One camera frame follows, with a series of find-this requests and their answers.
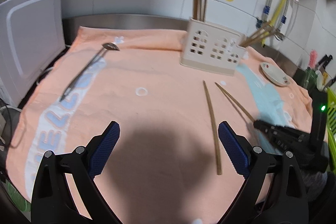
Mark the white floral ceramic plate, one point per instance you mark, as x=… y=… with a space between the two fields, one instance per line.
x=275 y=74

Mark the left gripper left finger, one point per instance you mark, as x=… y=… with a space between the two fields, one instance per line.
x=52 y=201

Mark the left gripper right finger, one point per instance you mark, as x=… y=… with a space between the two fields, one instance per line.
x=273 y=189

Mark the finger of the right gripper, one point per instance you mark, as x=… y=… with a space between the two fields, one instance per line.
x=265 y=127

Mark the white microwave oven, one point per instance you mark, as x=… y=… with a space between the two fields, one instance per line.
x=31 y=38

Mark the peach printed towel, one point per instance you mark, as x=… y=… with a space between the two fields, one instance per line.
x=163 y=168

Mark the black handled knife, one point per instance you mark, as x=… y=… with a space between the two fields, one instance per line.
x=324 y=62

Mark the green dish rack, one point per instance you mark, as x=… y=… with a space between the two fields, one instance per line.
x=331 y=127

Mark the cream plastic utensil holder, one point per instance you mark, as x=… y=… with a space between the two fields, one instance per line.
x=212 y=48

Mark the pink bottle brush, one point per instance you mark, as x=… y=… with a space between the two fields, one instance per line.
x=313 y=59

